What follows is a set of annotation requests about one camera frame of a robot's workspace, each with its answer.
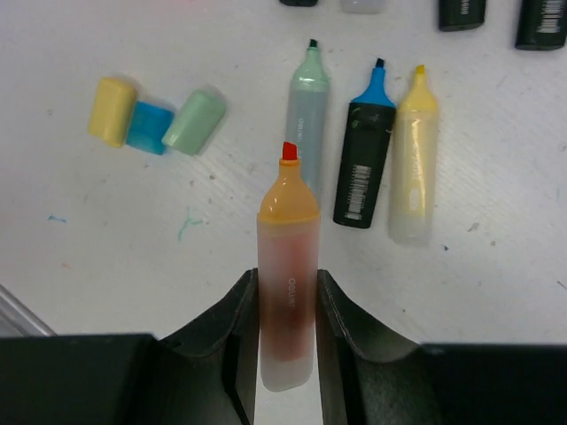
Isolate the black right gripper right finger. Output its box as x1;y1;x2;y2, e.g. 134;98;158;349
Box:
316;270;421;424

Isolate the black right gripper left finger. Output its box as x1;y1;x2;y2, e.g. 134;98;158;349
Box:
161;269;260;424

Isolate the orange pastel highlighter pen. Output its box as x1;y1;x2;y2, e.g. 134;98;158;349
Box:
257;142;320;392

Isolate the blue highlighter pen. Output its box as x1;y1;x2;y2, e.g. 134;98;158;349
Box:
333;58;396;229

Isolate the yellow pastel highlighter pen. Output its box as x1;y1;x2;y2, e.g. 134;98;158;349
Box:
388;65;439;246

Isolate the blue highlighter cap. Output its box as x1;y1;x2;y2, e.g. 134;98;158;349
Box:
126;101;174;156

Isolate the mint green highlighter cap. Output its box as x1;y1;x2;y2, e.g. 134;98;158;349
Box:
162;87;227;156

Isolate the mint green highlighter pen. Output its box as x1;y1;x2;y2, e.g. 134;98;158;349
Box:
285;39;330;202

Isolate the yellow highlighter cap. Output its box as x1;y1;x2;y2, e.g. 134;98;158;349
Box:
88;76;137;148

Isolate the purple black highlighter pen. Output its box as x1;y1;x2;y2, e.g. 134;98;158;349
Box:
438;0;486;32

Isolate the black pink highlighter pen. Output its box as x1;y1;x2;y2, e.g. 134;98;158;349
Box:
279;0;319;7

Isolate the orange black highlighter pen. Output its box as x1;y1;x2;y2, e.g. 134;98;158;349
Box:
515;0;566;51

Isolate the aluminium front rail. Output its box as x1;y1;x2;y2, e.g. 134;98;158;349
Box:
0;285;56;338

